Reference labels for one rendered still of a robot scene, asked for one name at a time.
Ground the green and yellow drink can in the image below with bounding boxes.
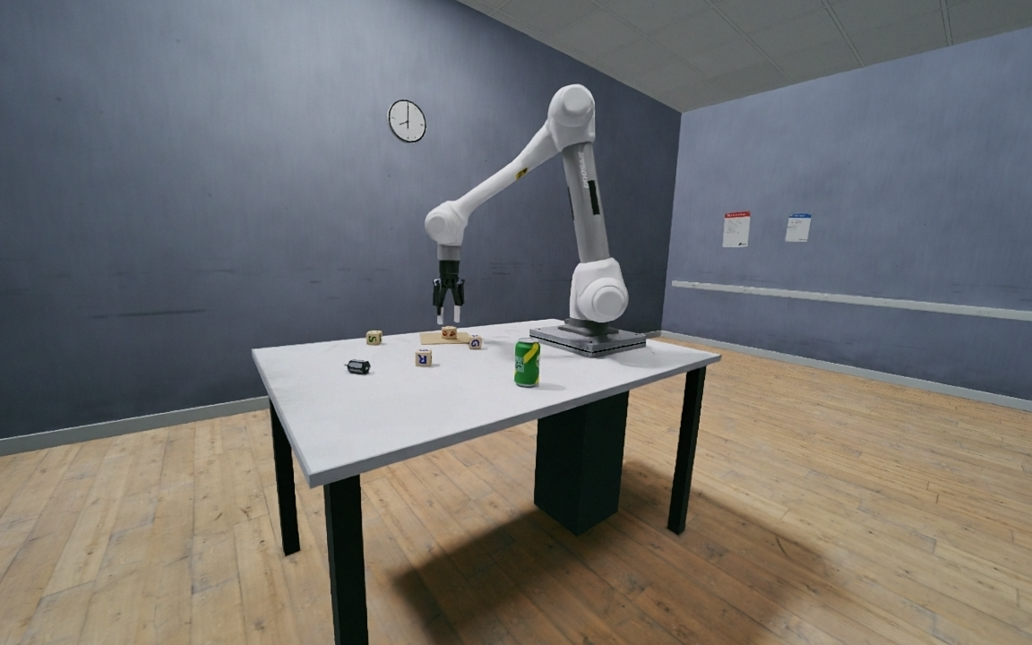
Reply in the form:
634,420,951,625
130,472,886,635
514,338,541,387

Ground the tan flat mat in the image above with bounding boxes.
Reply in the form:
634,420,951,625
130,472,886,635
419,332,469,345

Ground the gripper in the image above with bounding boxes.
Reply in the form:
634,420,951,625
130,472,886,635
433,261,465,324

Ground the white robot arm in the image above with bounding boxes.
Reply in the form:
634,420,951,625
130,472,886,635
425,84,628,337

